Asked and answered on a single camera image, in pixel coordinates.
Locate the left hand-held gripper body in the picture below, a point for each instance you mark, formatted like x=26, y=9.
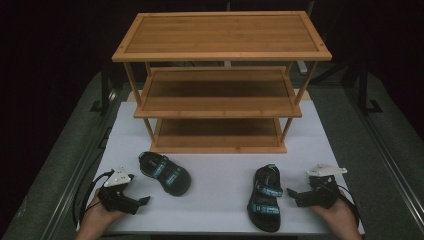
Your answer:
x=116, y=198

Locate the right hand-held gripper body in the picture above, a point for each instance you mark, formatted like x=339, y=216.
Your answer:
x=321, y=196

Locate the three-tier bamboo shoe rack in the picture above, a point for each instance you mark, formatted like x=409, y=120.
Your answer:
x=221, y=35

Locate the person's left hand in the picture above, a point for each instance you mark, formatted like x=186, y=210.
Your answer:
x=95, y=218

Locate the person's right hand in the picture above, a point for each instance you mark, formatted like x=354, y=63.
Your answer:
x=341, y=218

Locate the white board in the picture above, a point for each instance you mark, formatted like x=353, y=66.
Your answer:
x=216, y=180

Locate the black metal stand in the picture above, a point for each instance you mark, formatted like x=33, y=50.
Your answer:
x=105, y=90
x=364, y=90

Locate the tan wooden board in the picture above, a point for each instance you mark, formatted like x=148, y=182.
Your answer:
x=304, y=96

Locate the white bar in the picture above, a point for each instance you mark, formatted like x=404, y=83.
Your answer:
x=302, y=67

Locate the grey metal rail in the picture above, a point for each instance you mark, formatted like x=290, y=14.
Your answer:
x=71, y=190
x=390, y=160

